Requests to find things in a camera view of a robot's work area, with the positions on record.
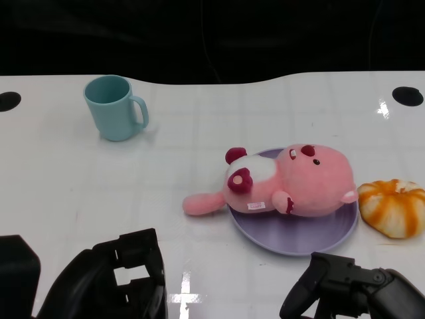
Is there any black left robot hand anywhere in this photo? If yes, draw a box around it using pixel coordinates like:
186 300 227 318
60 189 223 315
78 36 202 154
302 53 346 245
0 227 169 319

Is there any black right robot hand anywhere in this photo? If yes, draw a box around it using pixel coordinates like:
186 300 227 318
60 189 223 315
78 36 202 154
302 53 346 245
279 251 425 319

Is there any pink plush beaver doll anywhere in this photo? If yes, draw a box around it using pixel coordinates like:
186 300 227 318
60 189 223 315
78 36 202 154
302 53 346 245
181 143 360 219

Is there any purple plastic plate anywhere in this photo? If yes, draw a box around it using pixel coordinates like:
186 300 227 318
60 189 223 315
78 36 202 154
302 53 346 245
228 148 360 257

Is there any orange white striped bun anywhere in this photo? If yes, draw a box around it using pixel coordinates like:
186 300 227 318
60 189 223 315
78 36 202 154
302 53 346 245
357 178 425 239

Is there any teal plastic mug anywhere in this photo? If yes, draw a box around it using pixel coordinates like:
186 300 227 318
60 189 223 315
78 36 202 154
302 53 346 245
82 74 149 142

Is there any black round table grommet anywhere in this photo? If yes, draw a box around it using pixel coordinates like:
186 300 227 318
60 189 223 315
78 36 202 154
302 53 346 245
0 91 22 112
391 86 425 108

